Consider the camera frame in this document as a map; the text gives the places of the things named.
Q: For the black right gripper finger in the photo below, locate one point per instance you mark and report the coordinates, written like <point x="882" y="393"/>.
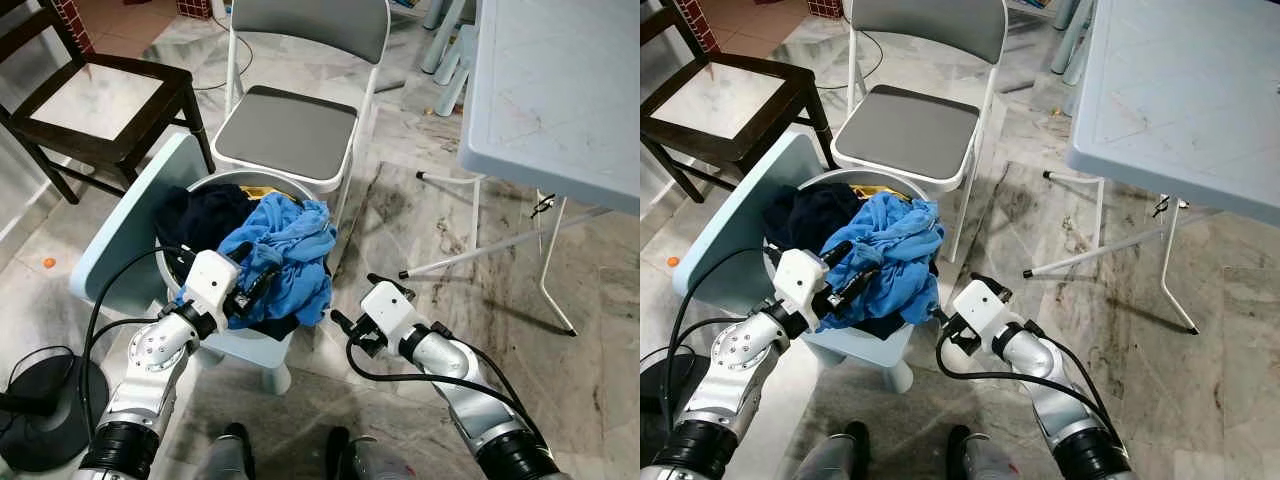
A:
<point x="988" y="283"/>
<point x="346" y="326"/>
<point x="945" y="321"/>
<point x="385" y="282"/>

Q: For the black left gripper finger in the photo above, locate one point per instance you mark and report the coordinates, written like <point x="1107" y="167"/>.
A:
<point x="246" y="255"/>
<point x="264" y="285"/>
<point x="858" y="284"/>
<point x="838" y="254"/>

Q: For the bright blue garment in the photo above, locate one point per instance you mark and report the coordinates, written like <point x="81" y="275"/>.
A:
<point x="295" y="250"/>
<point x="900" y="250"/>

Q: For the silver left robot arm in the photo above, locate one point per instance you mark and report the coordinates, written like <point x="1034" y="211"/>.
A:
<point x="740" y="350"/>
<point x="155" y="350"/>

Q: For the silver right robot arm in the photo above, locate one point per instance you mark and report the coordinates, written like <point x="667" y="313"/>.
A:
<point x="450" y="355"/>
<point x="1040" y="355"/>

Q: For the dark navy garment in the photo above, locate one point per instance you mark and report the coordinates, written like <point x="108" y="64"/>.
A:
<point x="810" y="215"/>
<point x="205" y="215"/>

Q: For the yellow garment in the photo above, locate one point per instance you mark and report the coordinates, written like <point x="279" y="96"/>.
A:
<point x="272" y="190"/>
<point x="878" y="189"/>

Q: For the grey round laundry basket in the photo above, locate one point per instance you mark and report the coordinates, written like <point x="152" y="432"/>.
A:
<point x="850" y="175"/>
<point x="230" y="176"/>

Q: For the robot right leg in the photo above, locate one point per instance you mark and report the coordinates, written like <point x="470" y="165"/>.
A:
<point x="985" y="460"/>
<point x="370" y="460"/>

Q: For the robot leg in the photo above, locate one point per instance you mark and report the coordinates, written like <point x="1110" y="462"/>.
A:
<point x="835" y="455"/>
<point x="985" y="460"/>
<point x="230" y="455"/>
<point x="370" y="460"/>

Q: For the pale blue plastic chair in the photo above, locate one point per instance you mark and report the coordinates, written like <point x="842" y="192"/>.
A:
<point x="120" y="230"/>
<point x="720" y="230"/>

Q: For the grey white folding chair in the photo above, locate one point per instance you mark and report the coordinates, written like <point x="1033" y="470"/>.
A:
<point x="905" y="130"/>
<point x="285" y="130"/>

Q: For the robot left leg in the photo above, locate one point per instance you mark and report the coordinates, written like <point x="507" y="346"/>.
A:
<point x="230" y="455"/>
<point x="835" y="455"/>

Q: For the dark wooden chair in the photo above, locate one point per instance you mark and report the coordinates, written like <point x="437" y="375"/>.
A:
<point x="140" y="70"/>
<point x="765" y="70"/>

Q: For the black round stand base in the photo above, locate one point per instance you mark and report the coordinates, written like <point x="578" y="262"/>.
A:
<point x="662" y="410"/>
<point x="60" y="410"/>

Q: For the pale plastic stool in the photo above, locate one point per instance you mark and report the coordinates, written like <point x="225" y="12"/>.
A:
<point x="448" y="60"/>
<point x="1070" y="45"/>

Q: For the blue-grey plastic folding table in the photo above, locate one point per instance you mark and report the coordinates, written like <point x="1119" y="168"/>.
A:
<point x="1170" y="90"/>
<point x="550" y="90"/>

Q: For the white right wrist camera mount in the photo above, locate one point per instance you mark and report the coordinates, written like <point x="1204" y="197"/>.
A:
<point x="978" y="308"/>
<point x="388" y="310"/>

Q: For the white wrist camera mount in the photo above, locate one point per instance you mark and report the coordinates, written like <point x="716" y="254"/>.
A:
<point x="802" y="278"/>
<point x="978" y="308"/>
<point x="388" y="310"/>
<point x="210" y="280"/>

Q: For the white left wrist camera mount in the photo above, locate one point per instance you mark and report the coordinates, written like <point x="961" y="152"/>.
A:
<point x="802" y="278"/>
<point x="210" y="280"/>

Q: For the white metal table leg frame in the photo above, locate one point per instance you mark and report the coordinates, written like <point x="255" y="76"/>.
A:
<point x="1085" y="255"/>
<point x="470" y="258"/>

